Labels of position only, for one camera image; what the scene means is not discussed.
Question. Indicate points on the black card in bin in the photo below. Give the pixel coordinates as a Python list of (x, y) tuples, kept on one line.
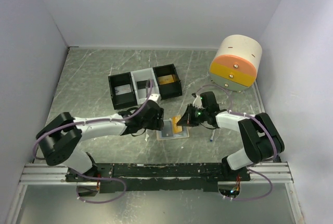
[(145, 84)]

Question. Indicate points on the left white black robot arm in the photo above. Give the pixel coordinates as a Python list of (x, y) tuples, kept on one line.
[(59, 140)]

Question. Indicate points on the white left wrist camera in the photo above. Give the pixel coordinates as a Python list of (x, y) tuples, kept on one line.
[(155, 97)]

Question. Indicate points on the black left tray bin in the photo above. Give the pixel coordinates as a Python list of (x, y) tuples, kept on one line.
[(125, 100)]

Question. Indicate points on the beige leather card holder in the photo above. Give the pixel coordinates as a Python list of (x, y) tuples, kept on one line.
[(182, 135)]

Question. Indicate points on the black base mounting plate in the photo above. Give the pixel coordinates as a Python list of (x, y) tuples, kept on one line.
[(170, 176)]

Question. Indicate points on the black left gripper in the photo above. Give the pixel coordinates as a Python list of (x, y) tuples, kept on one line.
[(157, 123)]

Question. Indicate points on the white blue pen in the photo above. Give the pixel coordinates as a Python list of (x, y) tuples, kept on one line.
[(212, 136)]

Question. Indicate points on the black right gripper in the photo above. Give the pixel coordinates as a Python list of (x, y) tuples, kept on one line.
[(187, 120)]

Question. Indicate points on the white middle tray bin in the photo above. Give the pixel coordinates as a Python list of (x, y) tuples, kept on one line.
[(140, 75)]

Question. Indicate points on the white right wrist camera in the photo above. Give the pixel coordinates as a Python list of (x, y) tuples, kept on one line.
[(197, 101)]

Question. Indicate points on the white card in bin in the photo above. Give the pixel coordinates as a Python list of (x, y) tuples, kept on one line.
[(123, 89)]

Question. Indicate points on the cream round drawer cabinet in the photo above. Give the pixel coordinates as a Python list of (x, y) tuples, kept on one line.
[(236, 63)]

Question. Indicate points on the black tray bin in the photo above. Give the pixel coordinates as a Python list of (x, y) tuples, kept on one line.
[(171, 90), (125, 100)]

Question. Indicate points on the gold card in bin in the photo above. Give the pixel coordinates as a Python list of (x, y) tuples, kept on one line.
[(162, 80)]

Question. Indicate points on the black right tray bin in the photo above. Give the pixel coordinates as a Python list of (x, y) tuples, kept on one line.
[(171, 90)]

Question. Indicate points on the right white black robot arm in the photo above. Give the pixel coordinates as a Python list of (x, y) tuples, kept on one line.
[(261, 140)]

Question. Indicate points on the gold VIP card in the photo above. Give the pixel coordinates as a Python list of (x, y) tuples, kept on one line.
[(175, 127)]

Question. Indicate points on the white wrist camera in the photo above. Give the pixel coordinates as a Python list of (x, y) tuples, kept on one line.
[(197, 101), (155, 97)]

